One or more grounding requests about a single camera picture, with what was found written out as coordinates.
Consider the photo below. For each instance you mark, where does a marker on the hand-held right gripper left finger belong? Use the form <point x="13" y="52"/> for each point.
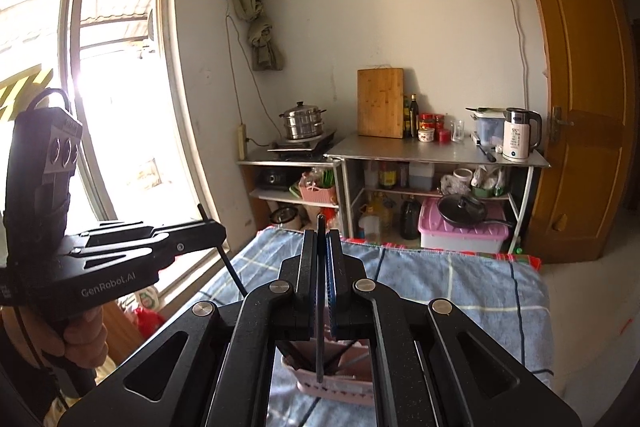
<point x="311" y="272"/>

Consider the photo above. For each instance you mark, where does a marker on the soy sauce bottle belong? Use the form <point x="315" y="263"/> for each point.
<point x="387" y="177"/>

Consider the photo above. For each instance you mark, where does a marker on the black kitchen appliance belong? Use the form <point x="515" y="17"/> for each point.
<point x="275" y="179"/>

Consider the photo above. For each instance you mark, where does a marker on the white electric kettle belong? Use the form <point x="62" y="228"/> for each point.
<point x="517" y="137"/>

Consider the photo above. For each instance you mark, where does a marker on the clear plastic container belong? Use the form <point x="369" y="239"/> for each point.
<point x="487" y="129"/>

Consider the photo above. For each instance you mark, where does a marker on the steel steamer pot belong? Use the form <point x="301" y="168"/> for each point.
<point x="302" y="124"/>

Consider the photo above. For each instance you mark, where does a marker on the low wooden shelf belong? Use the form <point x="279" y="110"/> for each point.
<point x="280" y="163"/>

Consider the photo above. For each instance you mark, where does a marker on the window frame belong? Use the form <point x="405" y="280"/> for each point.
<point x="170" y="107"/>

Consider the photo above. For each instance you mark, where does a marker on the pink storage box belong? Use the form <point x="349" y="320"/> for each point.
<point x="465" y="237"/>

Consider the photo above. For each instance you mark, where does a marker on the red-lid jar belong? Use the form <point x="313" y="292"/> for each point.
<point x="426" y="122"/>

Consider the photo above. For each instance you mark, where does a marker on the crumpled plastic bags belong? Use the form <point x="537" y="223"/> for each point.
<point x="492" y="177"/>

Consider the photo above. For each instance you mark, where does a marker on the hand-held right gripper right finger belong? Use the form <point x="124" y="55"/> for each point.
<point x="334" y="277"/>

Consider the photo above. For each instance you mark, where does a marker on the pink plastic basket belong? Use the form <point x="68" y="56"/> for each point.
<point x="317" y="196"/>

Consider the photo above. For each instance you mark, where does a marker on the metal kitchen shelf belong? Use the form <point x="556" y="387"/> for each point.
<point x="400" y="152"/>

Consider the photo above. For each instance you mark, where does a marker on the black lidded frying pan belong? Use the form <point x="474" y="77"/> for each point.
<point x="462" y="211"/>

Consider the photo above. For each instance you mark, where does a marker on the white patterned jar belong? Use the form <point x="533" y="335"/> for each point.
<point x="426" y="136"/>

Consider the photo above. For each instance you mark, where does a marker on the red can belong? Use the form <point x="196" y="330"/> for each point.
<point x="444" y="136"/>

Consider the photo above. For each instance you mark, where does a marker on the red plastic bag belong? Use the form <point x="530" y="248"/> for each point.
<point x="149" y="322"/>

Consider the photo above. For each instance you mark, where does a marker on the dark oil bottle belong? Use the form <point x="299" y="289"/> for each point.
<point x="414" y="117"/>

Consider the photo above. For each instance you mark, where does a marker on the tied beige curtain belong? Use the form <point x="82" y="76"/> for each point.
<point x="257" y="32"/>

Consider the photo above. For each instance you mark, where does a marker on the black induction cooker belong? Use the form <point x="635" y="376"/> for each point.
<point x="300" y="144"/>

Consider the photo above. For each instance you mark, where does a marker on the black chopstick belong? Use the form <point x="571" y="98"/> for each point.
<point x="232" y="269"/>
<point x="320" y="347"/>

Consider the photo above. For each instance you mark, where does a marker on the clear drinking glass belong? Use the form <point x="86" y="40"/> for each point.
<point x="458" y="132"/>

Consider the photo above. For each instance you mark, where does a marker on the pink utensil holder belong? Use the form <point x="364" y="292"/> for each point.
<point x="345" y="389"/>

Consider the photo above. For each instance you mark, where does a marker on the blue plaid cloth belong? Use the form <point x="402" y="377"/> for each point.
<point x="450" y="297"/>

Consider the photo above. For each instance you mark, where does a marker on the white mug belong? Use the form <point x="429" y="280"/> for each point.
<point x="462" y="181"/>

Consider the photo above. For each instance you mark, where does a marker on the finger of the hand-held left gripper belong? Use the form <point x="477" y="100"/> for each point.
<point x="195" y="239"/>

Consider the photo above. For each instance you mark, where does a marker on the white power strip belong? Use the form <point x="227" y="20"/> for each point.
<point x="242" y="142"/>

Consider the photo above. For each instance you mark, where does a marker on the bamboo cutting board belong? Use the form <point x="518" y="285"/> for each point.
<point x="380" y="104"/>

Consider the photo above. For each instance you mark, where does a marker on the large dark bottle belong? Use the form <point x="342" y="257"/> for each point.
<point x="410" y="219"/>

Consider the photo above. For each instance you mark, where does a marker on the white detergent bottle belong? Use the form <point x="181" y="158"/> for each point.
<point x="147" y="298"/>

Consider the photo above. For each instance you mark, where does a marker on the translucent plastic jug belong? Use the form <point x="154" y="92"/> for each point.
<point x="422" y="177"/>

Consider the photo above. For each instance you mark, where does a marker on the green bowl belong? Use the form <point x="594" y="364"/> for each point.
<point x="483" y="193"/>

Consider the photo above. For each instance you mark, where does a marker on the wooden door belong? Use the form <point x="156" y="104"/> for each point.
<point x="580" y="97"/>

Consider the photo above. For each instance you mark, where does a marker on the person's left hand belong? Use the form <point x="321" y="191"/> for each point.
<point x="85" y="342"/>

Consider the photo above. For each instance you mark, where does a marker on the yellow cooking oil bottle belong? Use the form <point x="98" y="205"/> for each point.
<point x="382" y="212"/>

